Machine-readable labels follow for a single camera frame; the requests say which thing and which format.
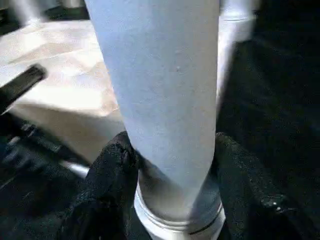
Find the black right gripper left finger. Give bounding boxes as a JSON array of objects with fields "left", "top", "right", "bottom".
[{"left": 60, "top": 131, "right": 141, "bottom": 240}]

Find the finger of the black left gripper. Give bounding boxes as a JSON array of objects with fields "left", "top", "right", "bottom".
[{"left": 0, "top": 64, "right": 49, "bottom": 117}]

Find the white plastic table top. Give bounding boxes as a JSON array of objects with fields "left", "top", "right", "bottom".
[{"left": 0, "top": 19, "right": 132, "bottom": 167}]

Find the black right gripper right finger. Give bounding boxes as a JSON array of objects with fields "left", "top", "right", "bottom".
[{"left": 214, "top": 132, "right": 320, "bottom": 240}]

